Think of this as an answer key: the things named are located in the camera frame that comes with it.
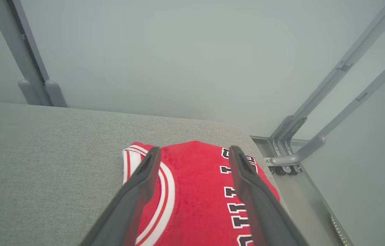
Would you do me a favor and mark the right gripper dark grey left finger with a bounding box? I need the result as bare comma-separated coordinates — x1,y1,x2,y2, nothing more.
79,146,162,246

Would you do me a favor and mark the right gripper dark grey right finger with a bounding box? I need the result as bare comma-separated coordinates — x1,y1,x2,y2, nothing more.
228,145,310,246

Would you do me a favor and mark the red white lettered jersey shirt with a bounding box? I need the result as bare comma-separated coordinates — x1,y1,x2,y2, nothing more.
122,140,281,246

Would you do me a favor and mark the perforated metal strip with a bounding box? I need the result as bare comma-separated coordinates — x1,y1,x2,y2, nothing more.
331,215,353,246

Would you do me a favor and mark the grey partition support rail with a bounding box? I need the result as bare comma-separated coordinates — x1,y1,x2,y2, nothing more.
268,0,385,159
269,43,385,167

